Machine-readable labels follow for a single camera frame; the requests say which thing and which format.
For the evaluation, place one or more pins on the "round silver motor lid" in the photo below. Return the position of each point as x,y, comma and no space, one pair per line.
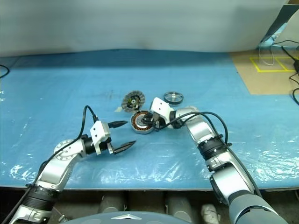
133,101

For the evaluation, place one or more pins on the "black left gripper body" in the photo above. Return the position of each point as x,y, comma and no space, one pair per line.
105,145

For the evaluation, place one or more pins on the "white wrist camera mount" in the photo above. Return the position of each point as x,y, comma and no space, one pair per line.
161,105
97,133

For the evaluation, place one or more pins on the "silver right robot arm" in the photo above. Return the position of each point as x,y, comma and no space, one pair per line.
201,130

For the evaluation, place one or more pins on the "white blotched rounded shape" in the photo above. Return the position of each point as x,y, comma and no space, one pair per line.
210,213

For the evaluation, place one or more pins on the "small white tape scrap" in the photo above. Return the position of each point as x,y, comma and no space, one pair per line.
118,109

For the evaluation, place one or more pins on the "grey robot torso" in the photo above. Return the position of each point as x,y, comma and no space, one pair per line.
105,219

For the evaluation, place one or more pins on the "spoked silver rotor wheel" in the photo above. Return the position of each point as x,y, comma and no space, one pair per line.
173,96

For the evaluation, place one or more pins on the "brown cardboard sheet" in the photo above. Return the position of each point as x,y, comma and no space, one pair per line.
245,74

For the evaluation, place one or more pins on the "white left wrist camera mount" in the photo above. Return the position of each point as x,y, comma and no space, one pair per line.
97,133

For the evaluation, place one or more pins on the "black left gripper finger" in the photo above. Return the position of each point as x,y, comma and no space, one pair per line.
118,123
123,147

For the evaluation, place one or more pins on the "blue plastic table cover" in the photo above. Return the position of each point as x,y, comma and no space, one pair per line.
58,88

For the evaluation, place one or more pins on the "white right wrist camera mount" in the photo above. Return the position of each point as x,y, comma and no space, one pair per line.
161,105

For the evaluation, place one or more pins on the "dark teal board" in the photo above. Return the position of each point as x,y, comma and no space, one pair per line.
278,23

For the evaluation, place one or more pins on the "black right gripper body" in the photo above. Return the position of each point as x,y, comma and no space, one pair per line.
162,123

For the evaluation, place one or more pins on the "grey rounded shape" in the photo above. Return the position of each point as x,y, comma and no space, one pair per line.
180,207
113,203

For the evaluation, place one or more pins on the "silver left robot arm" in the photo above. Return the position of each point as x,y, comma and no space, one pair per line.
58,168

